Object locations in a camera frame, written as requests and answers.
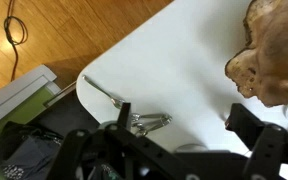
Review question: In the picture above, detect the brown wooden tray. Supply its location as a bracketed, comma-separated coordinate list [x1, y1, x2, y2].
[224, 0, 288, 108]

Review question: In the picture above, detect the grey metal table leg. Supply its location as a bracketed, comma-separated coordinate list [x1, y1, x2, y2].
[43, 81, 78, 108]

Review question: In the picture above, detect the black floor cable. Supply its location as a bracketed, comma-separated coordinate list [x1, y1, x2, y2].
[3, 0, 29, 82]

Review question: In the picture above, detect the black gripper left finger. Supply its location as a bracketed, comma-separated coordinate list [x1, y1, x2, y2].
[117, 102, 132, 131]

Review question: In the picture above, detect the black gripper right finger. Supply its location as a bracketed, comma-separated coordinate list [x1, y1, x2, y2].
[225, 103, 266, 151]

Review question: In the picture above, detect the black bench seat cushion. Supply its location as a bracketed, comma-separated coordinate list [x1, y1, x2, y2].
[30, 89, 102, 135]

